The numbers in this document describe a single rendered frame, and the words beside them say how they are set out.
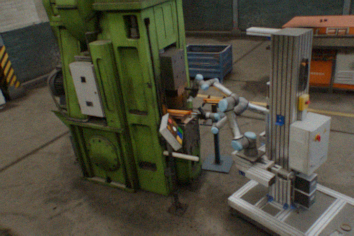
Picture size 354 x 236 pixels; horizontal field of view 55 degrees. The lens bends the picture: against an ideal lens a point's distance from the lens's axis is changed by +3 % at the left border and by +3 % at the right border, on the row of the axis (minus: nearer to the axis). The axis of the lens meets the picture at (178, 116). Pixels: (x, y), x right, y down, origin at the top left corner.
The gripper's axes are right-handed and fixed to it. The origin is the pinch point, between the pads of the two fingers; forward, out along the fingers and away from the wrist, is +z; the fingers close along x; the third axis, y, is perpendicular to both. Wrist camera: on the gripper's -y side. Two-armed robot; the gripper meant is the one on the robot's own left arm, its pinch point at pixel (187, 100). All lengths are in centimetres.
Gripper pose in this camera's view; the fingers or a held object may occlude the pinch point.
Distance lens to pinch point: 378.4
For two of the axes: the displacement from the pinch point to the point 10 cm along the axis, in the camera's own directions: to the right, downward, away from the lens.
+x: 4.7, -4.4, 7.7
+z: -3.0, 7.4, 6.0
